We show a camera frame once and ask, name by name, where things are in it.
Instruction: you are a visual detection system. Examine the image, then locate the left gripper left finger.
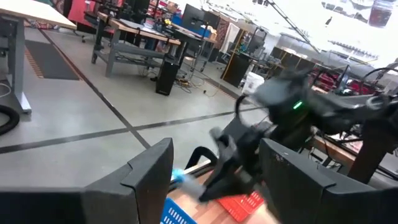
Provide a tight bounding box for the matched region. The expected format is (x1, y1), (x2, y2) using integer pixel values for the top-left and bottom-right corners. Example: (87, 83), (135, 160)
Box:
(0, 138), (175, 224)

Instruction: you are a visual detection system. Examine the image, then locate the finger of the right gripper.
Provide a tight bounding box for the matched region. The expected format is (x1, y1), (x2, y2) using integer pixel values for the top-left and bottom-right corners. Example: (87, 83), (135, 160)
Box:
(198, 164), (262, 203)
(208, 126), (239, 167)

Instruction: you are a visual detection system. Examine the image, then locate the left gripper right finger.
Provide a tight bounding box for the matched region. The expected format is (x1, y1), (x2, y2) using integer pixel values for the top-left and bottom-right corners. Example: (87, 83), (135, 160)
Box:
(259, 138), (398, 224)

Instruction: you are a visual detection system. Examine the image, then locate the orange plastic basket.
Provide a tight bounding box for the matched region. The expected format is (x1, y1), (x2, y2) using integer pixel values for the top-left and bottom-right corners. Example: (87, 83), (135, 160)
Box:
(216, 190), (265, 223)

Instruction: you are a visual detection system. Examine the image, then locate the blue plastic basket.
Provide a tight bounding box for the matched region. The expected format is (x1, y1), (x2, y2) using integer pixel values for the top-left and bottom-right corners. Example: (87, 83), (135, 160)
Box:
(160, 197), (198, 224)

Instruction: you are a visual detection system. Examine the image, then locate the white bin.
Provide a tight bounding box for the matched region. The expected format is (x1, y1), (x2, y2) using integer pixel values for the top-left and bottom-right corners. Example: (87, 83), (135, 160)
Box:
(241, 72), (265, 96)

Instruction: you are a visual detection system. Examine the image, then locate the black cabinet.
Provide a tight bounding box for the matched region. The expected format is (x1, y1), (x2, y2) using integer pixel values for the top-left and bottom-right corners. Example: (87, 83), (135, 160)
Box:
(220, 51), (251, 88)

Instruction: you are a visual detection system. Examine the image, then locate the black computer tower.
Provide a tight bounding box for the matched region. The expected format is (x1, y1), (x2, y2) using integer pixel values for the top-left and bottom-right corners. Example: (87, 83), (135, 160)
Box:
(155, 57), (180, 96)

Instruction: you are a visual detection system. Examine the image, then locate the white hanging cloth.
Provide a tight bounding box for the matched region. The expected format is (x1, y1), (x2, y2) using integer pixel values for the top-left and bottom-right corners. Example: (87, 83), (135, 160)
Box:
(219, 22), (241, 54)

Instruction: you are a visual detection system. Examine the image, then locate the black computer monitor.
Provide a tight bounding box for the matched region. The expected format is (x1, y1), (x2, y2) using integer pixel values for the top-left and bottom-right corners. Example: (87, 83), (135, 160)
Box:
(182, 3), (206, 30)

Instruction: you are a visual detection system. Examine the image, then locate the grey workbench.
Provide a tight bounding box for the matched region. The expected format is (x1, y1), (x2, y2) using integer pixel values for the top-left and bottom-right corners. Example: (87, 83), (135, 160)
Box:
(91, 12), (218, 78)

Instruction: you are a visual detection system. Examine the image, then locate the black floor mat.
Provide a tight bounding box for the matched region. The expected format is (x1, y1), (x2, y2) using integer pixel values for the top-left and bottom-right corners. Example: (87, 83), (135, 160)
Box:
(24, 39), (81, 81)

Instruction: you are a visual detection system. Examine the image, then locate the white desk at left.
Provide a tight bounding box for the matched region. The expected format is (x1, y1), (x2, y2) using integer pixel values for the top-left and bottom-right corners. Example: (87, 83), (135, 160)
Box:
(0, 0), (78, 114)

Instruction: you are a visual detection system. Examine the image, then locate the red hanging cloth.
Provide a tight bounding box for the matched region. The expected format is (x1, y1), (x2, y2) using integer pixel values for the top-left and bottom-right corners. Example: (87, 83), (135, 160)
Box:
(67, 0), (103, 27)

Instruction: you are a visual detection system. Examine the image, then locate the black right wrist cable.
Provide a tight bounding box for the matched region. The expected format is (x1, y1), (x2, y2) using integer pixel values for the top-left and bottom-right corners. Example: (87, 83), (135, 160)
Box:
(185, 146), (218, 171)

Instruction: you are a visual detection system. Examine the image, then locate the black vacuum hose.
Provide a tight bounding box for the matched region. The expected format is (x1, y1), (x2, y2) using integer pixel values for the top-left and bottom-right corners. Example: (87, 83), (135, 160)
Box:
(0, 104), (21, 136)

